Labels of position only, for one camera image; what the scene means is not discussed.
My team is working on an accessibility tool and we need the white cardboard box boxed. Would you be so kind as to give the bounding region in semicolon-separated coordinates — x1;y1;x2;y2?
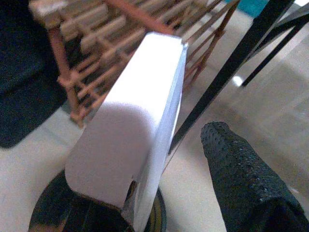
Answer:
64;31;189;232

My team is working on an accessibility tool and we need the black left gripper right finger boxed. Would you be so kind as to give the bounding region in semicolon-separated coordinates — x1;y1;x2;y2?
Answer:
200;121;309;232

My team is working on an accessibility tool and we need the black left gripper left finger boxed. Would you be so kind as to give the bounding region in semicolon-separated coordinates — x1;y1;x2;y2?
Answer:
60;192;132;232

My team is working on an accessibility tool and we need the black soft bag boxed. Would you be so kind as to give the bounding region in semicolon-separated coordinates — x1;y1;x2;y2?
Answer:
0;0;67;148

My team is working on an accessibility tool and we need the grey table with black legs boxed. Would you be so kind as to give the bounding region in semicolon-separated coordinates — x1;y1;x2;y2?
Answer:
169;0;309;155

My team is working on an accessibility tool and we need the brown wooden rack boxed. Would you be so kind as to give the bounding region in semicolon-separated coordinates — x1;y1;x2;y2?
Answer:
28;0;242;129

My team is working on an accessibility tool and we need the teal plastic item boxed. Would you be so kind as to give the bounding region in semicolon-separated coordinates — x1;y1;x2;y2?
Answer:
225;0;267;16

